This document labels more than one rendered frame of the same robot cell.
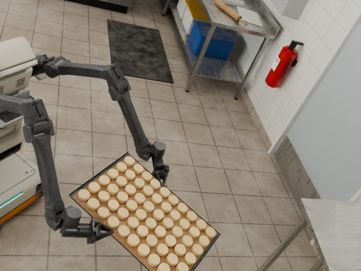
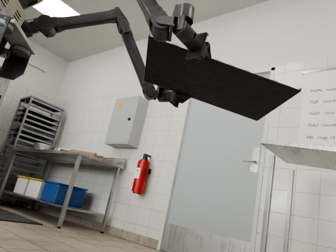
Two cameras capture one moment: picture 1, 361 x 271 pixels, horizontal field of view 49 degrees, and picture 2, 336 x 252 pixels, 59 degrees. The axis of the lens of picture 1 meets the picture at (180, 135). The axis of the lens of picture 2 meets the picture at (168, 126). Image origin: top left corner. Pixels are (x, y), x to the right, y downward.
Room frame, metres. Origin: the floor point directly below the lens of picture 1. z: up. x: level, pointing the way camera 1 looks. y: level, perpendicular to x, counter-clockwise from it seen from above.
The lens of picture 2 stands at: (0.10, 0.56, 0.40)
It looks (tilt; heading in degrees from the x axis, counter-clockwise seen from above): 16 degrees up; 338
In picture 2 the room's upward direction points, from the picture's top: 12 degrees clockwise
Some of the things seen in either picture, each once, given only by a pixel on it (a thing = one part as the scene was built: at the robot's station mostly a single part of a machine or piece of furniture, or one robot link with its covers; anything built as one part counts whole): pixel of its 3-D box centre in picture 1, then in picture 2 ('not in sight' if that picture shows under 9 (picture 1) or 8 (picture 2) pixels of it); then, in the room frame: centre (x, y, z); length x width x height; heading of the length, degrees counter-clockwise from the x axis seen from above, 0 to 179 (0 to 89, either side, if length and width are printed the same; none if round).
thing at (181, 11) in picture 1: (196, 8); (34, 187); (5.20, 0.49, 0.36); 0.46 x 0.38 x 0.26; 114
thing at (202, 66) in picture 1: (209, 19); (55, 182); (4.70, 0.25, 0.49); 1.90 x 0.72 x 0.98; 26
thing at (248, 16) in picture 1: (249, 16); not in sight; (4.21, -0.17, 0.89); 0.34 x 0.26 x 0.01; 15
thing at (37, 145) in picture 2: not in sight; (45, 150); (5.19, 0.51, 0.95); 0.39 x 0.39 x 0.14
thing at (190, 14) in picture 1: (202, 22); (47, 190); (4.84, 0.31, 0.36); 0.46 x 0.38 x 0.26; 116
